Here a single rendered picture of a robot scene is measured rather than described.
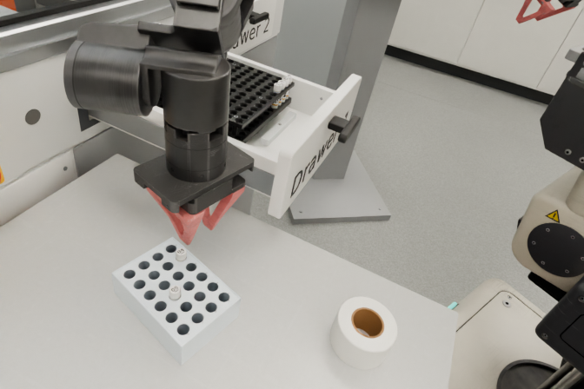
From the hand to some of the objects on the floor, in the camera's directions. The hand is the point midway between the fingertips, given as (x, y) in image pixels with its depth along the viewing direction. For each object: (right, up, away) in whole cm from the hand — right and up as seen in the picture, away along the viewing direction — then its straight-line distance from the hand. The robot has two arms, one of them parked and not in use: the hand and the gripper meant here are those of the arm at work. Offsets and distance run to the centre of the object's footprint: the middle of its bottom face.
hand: (196, 228), depth 46 cm
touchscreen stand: (+27, 0, +150) cm, 153 cm away
